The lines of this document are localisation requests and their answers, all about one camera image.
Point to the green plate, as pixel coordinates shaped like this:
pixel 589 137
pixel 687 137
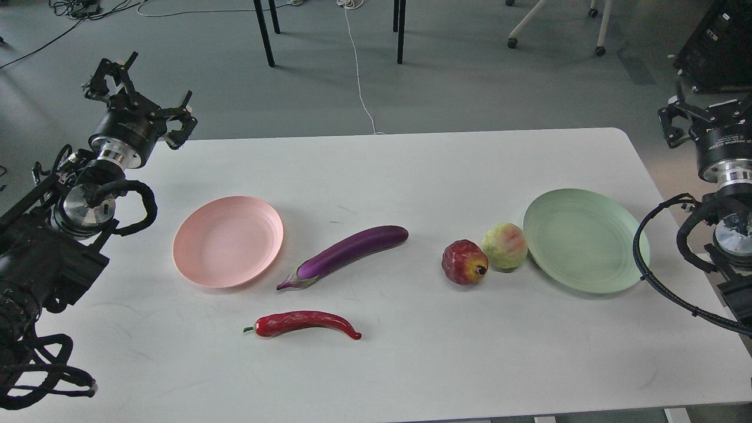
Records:
pixel 583 240

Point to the black equipment box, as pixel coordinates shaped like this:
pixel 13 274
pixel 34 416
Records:
pixel 717 56

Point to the pink plate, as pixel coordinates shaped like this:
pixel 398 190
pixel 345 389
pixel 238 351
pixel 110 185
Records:
pixel 228 242

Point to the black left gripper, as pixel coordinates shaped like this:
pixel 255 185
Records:
pixel 125 138

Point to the red chili pepper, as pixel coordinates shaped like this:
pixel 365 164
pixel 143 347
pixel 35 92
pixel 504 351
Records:
pixel 283 323

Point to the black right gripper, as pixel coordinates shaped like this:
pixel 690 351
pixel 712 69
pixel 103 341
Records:
pixel 722 141

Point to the white chair base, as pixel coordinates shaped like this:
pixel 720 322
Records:
pixel 597 9

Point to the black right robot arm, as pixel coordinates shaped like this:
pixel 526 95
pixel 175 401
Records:
pixel 715 237

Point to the green-pink peach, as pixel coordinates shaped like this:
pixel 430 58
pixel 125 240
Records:
pixel 505 246

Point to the black table leg right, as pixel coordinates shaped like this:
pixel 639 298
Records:
pixel 398 27

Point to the black table leg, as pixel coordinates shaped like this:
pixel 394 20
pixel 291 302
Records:
pixel 263 26
pixel 398 27

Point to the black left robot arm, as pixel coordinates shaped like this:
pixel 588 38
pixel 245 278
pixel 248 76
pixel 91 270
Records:
pixel 53 237

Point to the red pomegranate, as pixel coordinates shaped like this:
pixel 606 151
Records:
pixel 464 263

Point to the black table leg left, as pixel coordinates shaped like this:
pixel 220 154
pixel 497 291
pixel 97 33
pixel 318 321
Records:
pixel 263 26

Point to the purple eggplant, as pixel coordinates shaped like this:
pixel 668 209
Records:
pixel 348 250

